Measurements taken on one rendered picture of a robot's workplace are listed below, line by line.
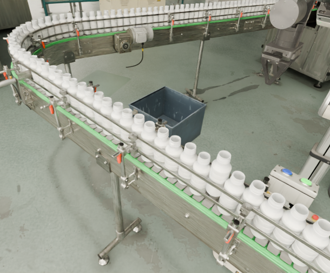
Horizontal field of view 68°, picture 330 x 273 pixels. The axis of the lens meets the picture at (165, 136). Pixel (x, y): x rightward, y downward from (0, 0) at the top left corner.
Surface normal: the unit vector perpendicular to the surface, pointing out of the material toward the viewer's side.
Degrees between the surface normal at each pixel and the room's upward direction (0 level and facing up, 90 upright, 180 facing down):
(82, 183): 0
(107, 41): 90
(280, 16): 89
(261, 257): 90
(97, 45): 90
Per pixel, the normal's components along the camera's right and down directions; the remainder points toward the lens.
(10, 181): 0.06, -0.77
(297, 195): -0.58, 0.16
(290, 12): -0.64, 0.45
